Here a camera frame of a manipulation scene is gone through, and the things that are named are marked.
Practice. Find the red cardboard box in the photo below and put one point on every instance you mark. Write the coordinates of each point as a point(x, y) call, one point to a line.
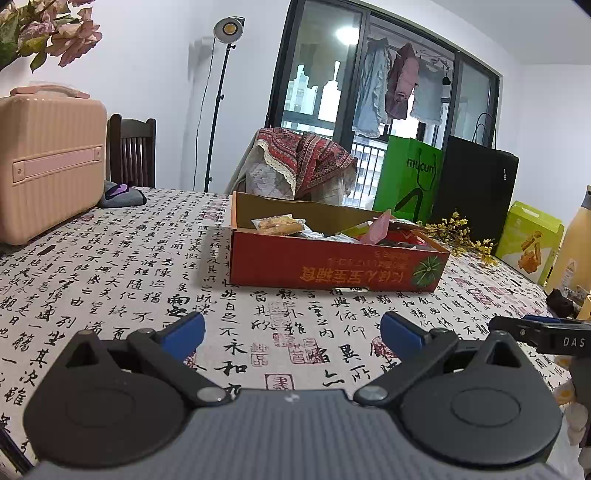
point(332, 272)

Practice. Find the dark wooden chair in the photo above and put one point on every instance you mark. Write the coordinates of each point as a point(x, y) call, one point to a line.
point(134, 152)

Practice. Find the hanging blue shirt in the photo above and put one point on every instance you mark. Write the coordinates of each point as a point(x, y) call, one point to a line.
point(369, 92)

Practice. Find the pink suitcase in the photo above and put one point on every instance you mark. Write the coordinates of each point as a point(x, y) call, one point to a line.
point(51, 175)

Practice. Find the pink artificial flowers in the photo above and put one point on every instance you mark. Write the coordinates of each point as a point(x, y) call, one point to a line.
point(69, 41)

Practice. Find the dusky pink snack packet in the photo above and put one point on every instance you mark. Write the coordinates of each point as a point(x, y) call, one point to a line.
point(376, 228)

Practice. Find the studio light on stand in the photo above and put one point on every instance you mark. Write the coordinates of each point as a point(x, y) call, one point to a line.
point(228, 27)

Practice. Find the hanging pink garment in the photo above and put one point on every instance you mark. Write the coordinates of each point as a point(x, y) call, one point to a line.
point(401, 83)

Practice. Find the chair with patterned cloth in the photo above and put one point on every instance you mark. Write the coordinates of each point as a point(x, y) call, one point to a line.
point(265, 180)

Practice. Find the silver snack packet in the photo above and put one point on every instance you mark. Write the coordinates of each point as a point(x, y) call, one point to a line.
point(339, 238)

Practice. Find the hanging pale grey garment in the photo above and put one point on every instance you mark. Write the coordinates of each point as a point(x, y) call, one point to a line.
point(427, 97)

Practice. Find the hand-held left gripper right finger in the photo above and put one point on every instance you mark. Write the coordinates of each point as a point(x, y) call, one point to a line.
point(401, 332)

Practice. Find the yellow-green snack box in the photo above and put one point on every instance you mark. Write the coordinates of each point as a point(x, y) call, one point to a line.
point(521, 240)

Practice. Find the yellow bottle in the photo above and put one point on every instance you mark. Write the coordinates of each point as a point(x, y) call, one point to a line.
point(572, 249)

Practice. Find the red patterned cloth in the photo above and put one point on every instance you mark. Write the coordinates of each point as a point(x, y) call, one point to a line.
point(318, 161)

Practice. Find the orange cracker snack packet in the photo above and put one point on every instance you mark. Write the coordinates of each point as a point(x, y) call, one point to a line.
point(277, 225)

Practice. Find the light green snack packet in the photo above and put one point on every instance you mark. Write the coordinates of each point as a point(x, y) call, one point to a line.
point(355, 229)

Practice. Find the green paper bag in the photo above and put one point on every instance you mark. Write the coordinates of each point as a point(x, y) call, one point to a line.
point(406, 184)

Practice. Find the dark framed glass door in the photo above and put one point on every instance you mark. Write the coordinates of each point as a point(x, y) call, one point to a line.
point(318, 55)

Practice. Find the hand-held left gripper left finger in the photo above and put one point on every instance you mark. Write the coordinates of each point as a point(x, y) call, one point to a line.
point(184, 332)

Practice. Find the yellow flower branch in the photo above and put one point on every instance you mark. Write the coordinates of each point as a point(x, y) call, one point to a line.
point(482, 247)

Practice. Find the dark brown packet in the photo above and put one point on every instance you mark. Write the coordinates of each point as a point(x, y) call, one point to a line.
point(561, 300)

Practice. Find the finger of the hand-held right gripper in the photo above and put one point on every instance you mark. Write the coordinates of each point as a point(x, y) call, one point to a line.
point(521, 328)
point(542, 319)

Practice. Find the black paper bag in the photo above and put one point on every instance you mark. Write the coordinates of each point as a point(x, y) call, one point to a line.
point(475, 194)

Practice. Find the grey purple cloth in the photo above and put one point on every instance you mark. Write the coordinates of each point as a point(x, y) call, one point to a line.
point(124, 196)

